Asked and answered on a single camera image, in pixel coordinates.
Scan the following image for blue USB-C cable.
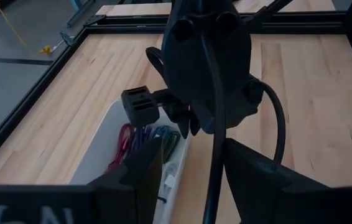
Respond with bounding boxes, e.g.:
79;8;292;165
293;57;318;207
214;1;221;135
131;124;154;153

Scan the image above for yellow extension cord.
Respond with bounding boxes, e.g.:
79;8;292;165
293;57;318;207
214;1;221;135
0;0;52;55

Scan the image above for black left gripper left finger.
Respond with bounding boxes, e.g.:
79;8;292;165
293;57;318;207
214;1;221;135
88;136;165;224

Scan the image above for white plastic bin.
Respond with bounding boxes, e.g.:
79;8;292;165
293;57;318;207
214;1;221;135
68;98;192;224

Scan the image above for blue-grey table leg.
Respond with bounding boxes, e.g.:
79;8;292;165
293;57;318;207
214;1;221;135
66;0;98;28

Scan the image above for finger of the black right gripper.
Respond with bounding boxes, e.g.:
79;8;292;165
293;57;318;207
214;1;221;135
177;119;191;139
190;108;202;137

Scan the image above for red USB-C cable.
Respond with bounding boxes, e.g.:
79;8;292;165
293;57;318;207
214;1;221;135
103;123;136;175

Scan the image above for white power cord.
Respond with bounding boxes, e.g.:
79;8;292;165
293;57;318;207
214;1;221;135
50;39;68;52

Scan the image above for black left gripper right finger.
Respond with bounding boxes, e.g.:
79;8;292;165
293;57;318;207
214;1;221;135
224;138;332;224

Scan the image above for green USB-C cable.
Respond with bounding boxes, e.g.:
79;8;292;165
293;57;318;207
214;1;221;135
151;124;182;164

